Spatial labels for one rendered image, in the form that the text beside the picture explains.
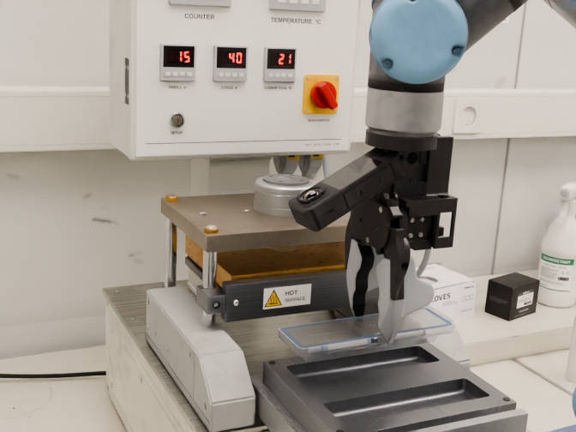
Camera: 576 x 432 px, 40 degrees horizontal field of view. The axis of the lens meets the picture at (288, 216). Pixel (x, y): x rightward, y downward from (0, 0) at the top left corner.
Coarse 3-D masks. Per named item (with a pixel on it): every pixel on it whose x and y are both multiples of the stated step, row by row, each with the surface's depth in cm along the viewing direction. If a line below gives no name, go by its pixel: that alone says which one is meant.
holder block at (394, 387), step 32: (384, 352) 88; (416, 352) 90; (288, 384) 79; (320, 384) 80; (352, 384) 80; (384, 384) 80; (416, 384) 81; (448, 384) 82; (480, 384) 81; (320, 416) 73; (352, 416) 77; (384, 416) 77; (416, 416) 74; (448, 416) 75; (480, 416) 76
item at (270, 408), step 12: (252, 384) 85; (264, 396) 82; (264, 408) 82; (276, 408) 80; (264, 420) 82; (276, 420) 79; (288, 420) 77; (468, 420) 71; (480, 420) 71; (492, 420) 71; (504, 420) 72; (516, 420) 73
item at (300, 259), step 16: (192, 240) 103; (192, 256) 103; (224, 256) 97; (240, 256) 97; (256, 256) 98; (272, 256) 98; (288, 256) 98; (304, 256) 99; (320, 256) 99; (336, 256) 99; (224, 272) 93; (240, 272) 92; (256, 272) 92; (272, 272) 93; (288, 272) 93; (304, 272) 94
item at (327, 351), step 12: (396, 336) 82; (408, 336) 83; (420, 336) 84; (432, 336) 86; (300, 348) 83; (312, 348) 78; (324, 348) 79; (336, 348) 79; (348, 348) 80; (360, 348) 82; (372, 348) 83; (384, 348) 83; (312, 360) 80
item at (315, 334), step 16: (336, 320) 85; (352, 320) 85; (368, 320) 86; (416, 320) 86; (432, 320) 86; (288, 336) 81; (304, 336) 81; (320, 336) 81; (336, 336) 81; (352, 336) 81; (368, 336) 81
